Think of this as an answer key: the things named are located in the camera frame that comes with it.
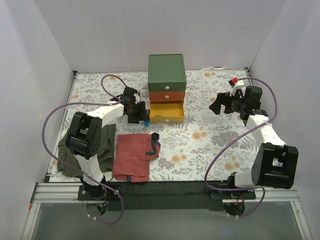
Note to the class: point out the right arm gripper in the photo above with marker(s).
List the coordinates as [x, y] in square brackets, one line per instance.
[227, 103]

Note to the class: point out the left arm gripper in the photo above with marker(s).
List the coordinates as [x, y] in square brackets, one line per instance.
[139, 113]

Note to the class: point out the blue cap highlighter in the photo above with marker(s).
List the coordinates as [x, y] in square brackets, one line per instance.
[147, 123]

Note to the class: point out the yellow drawer box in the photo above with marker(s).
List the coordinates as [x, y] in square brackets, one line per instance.
[167, 111]

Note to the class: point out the red drawer box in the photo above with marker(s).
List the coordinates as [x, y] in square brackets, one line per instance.
[167, 95]

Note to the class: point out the green drawer box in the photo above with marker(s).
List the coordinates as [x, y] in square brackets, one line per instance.
[166, 73]

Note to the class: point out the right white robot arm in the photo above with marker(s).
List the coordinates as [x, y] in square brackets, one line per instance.
[276, 162]

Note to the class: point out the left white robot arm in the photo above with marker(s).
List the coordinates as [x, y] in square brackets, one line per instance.
[84, 134]

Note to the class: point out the floral patterned table mat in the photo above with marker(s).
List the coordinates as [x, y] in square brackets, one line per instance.
[203, 146]

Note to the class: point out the red folded shirt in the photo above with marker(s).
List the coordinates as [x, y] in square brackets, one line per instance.
[134, 153]

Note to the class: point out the olive green shirt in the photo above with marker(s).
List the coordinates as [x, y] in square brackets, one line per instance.
[105, 153]

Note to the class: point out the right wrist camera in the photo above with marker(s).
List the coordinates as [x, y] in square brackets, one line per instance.
[236, 84]

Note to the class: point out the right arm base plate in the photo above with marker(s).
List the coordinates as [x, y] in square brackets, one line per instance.
[232, 195]

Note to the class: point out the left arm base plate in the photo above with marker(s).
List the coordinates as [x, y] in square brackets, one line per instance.
[96, 193]

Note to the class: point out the aluminium frame rail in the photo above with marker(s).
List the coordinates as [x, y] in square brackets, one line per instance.
[164, 210]

